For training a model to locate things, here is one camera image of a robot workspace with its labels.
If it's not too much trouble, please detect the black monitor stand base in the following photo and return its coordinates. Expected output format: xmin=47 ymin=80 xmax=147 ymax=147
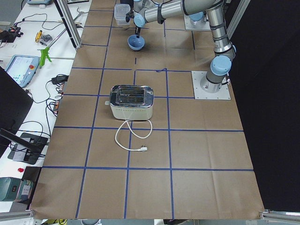
xmin=8 ymin=133 xmax=48 ymax=165

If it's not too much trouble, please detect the yellow handled tool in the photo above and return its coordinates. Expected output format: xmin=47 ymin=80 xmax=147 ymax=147
xmin=35 ymin=30 xmax=43 ymax=43

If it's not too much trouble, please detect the clear plastic lidded container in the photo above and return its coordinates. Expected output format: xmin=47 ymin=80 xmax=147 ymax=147
xmin=114 ymin=4 xmax=131 ymax=26

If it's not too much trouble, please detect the green metal box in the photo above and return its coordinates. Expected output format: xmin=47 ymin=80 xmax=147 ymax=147
xmin=0 ymin=177 xmax=34 ymax=202

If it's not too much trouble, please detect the silver white toaster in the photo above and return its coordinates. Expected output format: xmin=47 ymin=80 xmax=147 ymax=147
xmin=105 ymin=85 xmax=154 ymax=120

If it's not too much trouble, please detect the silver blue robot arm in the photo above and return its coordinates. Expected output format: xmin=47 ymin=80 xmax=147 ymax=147
xmin=125 ymin=0 xmax=236 ymax=93

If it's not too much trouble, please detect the aluminium frame post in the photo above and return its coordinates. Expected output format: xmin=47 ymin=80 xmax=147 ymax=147
xmin=53 ymin=0 xmax=82 ymax=49

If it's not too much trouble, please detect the black electronics board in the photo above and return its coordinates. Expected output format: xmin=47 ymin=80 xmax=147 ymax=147
xmin=0 ymin=26 xmax=23 ymax=43

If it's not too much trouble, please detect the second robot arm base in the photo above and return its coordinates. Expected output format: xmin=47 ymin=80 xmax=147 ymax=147
xmin=184 ymin=12 xmax=210 ymax=31

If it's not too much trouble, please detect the blue bowl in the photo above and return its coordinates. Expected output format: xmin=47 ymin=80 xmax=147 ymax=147
xmin=127 ymin=35 xmax=145 ymax=51

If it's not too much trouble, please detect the black monitor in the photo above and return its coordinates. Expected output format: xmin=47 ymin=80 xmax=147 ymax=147
xmin=0 ymin=66 xmax=33 ymax=160

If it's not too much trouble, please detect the white toaster power cord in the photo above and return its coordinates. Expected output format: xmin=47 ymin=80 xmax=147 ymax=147
xmin=114 ymin=119 xmax=153 ymax=152

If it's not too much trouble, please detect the blue teach pendant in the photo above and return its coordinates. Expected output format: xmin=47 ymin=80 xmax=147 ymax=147
xmin=5 ymin=55 xmax=39 ymax=88

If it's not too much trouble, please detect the black power adapter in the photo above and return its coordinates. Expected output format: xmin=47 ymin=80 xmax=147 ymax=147
xmin=51 ymin=75 xmax=69 ymax=85

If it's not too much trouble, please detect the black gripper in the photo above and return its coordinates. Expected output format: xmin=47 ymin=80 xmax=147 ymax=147
xmin=126 ymin=12 xmax=141 ymax=38

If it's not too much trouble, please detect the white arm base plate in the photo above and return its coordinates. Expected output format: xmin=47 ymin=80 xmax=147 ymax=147
xmin=191 ymin=71 xmax=231 ymax=100

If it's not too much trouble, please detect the green plastic clamp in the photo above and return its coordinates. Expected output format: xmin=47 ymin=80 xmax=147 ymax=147
xmin=39 ymin=47 xmax=52 ymax=67

